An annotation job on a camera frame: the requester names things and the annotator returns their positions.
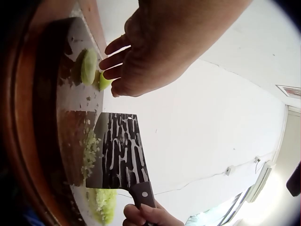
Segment person's right hand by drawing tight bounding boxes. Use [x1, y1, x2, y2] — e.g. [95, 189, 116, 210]
[123, 203, 185, 226]

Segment person's left hand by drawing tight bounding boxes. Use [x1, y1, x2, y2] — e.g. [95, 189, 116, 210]
[100, 0, 253, 97]

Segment person's right thumb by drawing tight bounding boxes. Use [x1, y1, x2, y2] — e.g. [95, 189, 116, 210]
[140, 203, 166, 222]

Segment person's left index finger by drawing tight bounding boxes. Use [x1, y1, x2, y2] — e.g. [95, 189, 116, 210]
[103, 68, 124, 80]

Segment person's left middle finger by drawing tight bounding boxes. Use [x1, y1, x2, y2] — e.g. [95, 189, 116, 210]
[100, 56, 126, 71]

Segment person's right fingers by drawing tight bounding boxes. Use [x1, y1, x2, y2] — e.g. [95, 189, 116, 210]
[123, 204, 147, 226]

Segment person's left ring finger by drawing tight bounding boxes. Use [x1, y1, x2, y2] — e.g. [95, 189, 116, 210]
[105, 35, 132, 56]

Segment person's left thumb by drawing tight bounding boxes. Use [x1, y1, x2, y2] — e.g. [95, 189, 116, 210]
[111, 79, 141, 97]

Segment small green vegetable piece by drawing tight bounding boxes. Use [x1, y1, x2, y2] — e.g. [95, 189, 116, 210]
[99, 71, 115, 92]

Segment patterned cleaver with wooden handle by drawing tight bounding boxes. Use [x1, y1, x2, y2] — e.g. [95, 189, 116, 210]
[86, 112, 157, 226]

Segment large green vegetable chunk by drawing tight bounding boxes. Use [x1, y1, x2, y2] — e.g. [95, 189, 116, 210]
[74, 48, 98, 86]

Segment pile of chopped green vegetable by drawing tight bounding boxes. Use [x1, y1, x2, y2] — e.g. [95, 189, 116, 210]
[79, 118, 118, 224]

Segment round wooden cutting board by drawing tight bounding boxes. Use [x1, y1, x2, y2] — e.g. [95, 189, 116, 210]
[5, 0, 107, 226]

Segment window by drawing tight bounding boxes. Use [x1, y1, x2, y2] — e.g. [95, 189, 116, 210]
[187, 162, 277, 226]

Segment framed wall picture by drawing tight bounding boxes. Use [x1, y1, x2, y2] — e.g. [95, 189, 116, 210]
[276, 85, 301, 98]

